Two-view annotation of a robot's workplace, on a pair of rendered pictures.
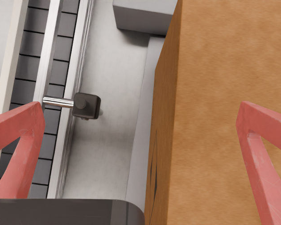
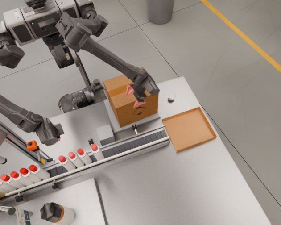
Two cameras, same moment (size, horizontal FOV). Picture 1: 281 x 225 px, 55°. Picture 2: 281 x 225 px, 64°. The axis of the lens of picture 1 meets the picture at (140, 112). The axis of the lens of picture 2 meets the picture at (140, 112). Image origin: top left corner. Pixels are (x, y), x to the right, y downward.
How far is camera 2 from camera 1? 124 cm
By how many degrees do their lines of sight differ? 31
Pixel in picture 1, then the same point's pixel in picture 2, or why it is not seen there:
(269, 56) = (119, 98)
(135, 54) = (119, 134)
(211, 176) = (133, 97)
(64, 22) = (120, 147)
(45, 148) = (147, 137)
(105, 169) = (146, 128)
